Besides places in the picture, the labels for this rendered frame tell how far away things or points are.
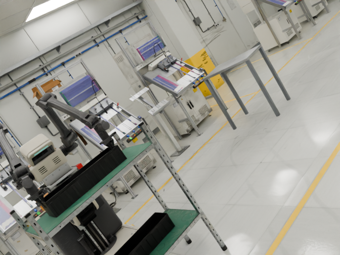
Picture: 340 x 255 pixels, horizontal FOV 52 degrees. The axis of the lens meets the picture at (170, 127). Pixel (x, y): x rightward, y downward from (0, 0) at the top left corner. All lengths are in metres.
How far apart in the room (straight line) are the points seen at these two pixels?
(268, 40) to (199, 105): 3.08
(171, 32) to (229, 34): 2.25
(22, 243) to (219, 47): 6.41
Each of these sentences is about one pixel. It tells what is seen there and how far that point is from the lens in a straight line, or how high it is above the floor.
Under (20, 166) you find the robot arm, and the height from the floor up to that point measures 1.31.
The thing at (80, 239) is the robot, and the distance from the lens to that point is 3.10.
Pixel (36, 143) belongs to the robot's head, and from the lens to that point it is 2.75.
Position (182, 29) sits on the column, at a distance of 7.68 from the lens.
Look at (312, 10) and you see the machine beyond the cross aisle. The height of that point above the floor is 0.20.
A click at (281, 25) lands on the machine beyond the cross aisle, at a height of 0.41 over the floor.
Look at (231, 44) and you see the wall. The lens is 9.32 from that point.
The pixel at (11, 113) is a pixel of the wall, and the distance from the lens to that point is 6.30.
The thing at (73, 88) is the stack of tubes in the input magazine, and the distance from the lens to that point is 5.02.
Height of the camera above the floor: 1.45
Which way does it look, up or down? 12 degrees down
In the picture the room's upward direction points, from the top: 33 degrees counter-clockwise
